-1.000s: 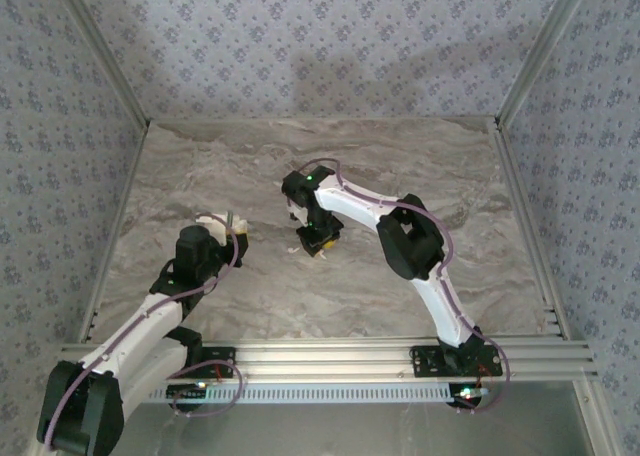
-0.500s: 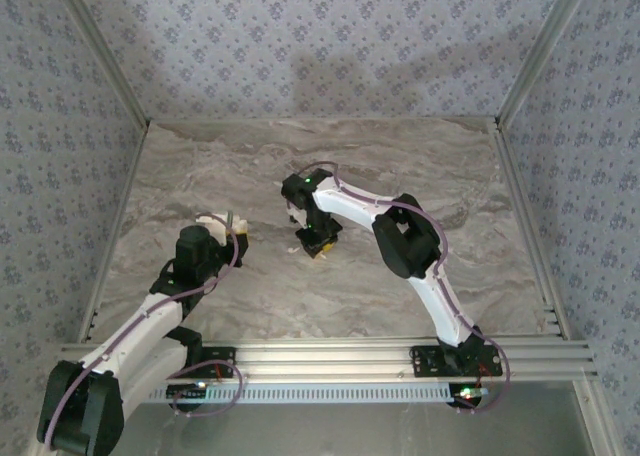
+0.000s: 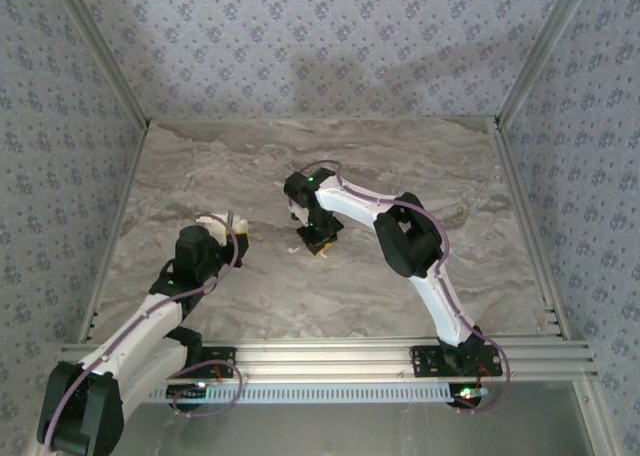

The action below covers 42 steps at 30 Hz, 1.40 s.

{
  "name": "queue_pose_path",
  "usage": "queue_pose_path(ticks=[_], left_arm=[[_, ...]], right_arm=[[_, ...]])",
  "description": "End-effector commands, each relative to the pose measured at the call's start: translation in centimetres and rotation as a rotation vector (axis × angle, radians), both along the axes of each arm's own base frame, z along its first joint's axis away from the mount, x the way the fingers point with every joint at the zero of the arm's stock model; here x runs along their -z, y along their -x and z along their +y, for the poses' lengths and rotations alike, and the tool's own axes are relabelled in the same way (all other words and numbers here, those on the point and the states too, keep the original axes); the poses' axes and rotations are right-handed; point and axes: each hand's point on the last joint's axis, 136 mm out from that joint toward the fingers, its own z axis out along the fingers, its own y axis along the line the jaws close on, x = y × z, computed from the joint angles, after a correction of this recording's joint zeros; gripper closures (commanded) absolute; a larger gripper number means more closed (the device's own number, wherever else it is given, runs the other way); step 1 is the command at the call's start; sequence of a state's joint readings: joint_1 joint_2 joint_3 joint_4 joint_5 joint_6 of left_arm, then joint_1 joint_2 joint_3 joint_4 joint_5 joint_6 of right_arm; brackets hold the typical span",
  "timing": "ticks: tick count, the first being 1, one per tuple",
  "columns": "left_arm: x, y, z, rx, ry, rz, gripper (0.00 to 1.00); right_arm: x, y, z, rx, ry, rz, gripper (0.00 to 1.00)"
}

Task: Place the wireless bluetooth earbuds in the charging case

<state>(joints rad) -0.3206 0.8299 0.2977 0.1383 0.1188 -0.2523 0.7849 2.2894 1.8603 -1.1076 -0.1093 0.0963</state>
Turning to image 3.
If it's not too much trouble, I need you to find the grey slotted cable duct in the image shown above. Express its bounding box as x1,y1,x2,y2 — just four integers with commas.
149,380,457,406

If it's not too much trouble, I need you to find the aluminium mounting rail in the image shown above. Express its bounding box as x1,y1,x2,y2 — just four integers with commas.
47,339,600,386

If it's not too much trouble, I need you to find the aluminium table side rail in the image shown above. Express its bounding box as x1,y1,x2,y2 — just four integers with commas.
77,120,151,343
492,120,571,341

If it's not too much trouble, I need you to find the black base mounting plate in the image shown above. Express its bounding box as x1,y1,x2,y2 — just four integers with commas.
169,344,238,380
409,344,504,378

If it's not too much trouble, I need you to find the short aluminium frame strut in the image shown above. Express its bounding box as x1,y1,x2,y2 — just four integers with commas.
572,380,624,456

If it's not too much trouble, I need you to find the grey metal shelf panel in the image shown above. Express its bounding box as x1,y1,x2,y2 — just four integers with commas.
117,403,599,456

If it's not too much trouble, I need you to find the aluminium frame post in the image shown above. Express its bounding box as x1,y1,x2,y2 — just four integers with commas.
48,0,152,127
496,0,600,127

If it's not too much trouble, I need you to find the black controller board with LED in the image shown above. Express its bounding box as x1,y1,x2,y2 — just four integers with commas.
448,383,490,410
166,383,210,413

